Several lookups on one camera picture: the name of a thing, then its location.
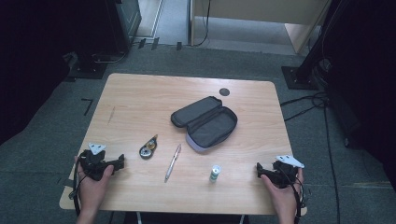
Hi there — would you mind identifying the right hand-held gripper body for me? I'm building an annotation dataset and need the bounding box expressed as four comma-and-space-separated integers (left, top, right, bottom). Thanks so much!
264, 154, 305, 189

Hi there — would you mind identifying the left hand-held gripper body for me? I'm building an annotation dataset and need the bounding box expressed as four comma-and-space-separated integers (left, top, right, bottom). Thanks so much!
78, 142, 110, 182

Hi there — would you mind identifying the white green glue stick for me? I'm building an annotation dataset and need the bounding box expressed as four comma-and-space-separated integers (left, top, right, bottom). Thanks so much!
208, 164, 222, 183

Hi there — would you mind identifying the clear white pen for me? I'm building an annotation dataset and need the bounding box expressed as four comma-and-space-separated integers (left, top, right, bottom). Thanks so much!
163, 143, 182, 184

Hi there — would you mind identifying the grey zip pencil case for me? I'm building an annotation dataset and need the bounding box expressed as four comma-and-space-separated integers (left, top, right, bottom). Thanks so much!
170, 95, 239, 153

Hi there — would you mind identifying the person's right hand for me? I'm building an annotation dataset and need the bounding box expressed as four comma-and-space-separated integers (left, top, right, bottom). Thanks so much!
260, 167, 304, 220

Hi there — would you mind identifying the person's left hand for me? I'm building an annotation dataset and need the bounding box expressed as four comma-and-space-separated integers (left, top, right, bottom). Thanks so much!
74, 155, 115, 217

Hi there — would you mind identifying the black gold correction tape dispenser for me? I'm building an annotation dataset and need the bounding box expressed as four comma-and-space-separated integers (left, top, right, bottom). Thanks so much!
138, 133, 159, 161

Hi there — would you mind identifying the dark cabinet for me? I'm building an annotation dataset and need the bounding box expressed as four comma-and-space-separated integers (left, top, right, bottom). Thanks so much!
104, 0, 143, 54

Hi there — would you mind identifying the light wooden furniture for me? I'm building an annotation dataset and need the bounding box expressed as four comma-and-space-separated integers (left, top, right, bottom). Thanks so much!
190, 0, 332, 55

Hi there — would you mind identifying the left hand-held gripper cable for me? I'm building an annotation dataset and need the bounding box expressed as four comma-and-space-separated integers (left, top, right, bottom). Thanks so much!
69, 149, 92, 218

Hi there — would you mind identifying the hand-held gripper cable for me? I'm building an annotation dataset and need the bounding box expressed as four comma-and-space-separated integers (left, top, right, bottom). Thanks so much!
69, 149, 92, 218
279, 167, 309, 224

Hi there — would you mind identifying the right hand-held gripper cable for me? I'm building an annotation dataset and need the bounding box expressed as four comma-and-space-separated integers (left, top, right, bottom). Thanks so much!
279, 167, 309, 224

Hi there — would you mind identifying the black floor cable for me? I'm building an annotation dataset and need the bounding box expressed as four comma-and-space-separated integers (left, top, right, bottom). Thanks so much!
279, 91, 330, 123
321, 102, 343, 224

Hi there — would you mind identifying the black stand with base plate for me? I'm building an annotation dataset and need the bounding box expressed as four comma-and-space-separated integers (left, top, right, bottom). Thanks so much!
66, 46, 110, 80
280, 0, 347, 91

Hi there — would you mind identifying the black hanging cable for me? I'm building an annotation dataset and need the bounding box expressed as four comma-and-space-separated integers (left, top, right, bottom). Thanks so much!
191, 0, 212, 48

